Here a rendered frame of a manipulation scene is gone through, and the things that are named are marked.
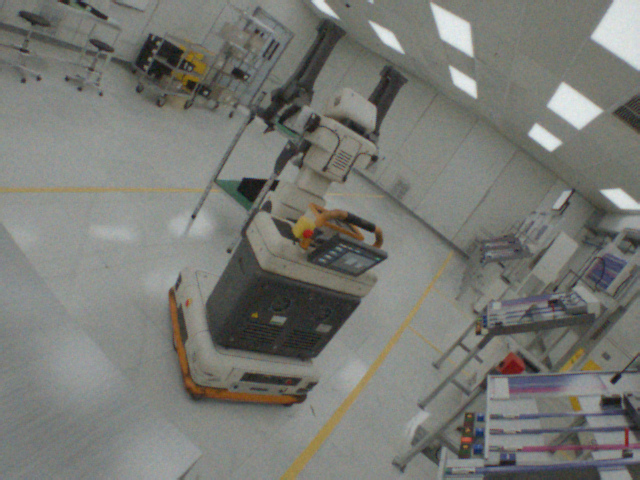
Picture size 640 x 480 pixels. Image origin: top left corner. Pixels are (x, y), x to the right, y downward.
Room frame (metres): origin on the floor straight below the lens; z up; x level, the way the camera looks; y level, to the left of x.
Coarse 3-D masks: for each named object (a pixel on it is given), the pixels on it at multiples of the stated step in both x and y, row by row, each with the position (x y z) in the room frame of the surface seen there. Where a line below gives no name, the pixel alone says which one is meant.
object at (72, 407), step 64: (0, 256) 0.44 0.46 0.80; (0, 320) 0.34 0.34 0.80; (64, 320) 0.43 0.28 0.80; (0, 384) 0.27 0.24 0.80; (64, 384) 0.34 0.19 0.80; (128, 384) 0.42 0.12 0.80; (0, 448) 0.20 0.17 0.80; (64, 448) 0.26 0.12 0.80; (128, 448) 0.32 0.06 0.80; (192, 448) 0.39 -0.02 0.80
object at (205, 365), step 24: (192, 288) 1.53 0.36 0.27; (192, 312) 1.40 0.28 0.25; (192, 336) 1.31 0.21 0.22; (192, 360) 1.23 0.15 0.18; (216, 360) 1.21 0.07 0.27; (240, 360) 1.29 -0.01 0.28; (264, 360) 1.39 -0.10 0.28; (288, 360) 1.49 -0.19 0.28; (312, 360) 1.60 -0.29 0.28; (192, 384) 1.18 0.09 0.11; (216, 384) 1.22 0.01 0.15; (240, 384) 1.29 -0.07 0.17; (312, 384) 1.52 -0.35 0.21
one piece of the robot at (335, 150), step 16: (320, 128) 1.64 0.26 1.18; (336, 128) 1.63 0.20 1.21; (320, 144) 1.61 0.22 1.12; (336, 144) 1.65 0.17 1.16; (352, 144) 1.69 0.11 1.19; (368, 144) 1.74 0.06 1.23; (304, 160) 1.73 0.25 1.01; (320, 160) 1.64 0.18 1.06; (336, 160) 1.66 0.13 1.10; (352, 160) 1.71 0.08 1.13; (368, 160) 1.76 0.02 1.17; (304, 176) 1.69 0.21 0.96; (320, 176) 1.71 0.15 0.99; (336, 176) 1.68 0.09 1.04; (272, 192) 1.75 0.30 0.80; (288, 192) 1.66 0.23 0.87; (304, 192) 1.71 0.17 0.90; (320, 192) 1.73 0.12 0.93; (272, 208) 1.68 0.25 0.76; (288, 208) 1.68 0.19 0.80; (304, 208) 1.72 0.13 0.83
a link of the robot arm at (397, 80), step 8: (392, 72) 2.05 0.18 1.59; (392, 80) 2.04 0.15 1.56; (400, 80) 2.03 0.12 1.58; (392, 88) 2.02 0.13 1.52; (400, 88) 2.04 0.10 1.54; (384, 96) 2.03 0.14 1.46; (392, 96) 2.02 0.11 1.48; (384, 104) 2.00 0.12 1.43; (376, 112) 2.01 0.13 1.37; (384, 112) 2.01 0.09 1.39; (376, 120) 1.99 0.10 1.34; (376, 128) 2.00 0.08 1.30; (376, 136) 2.01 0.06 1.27
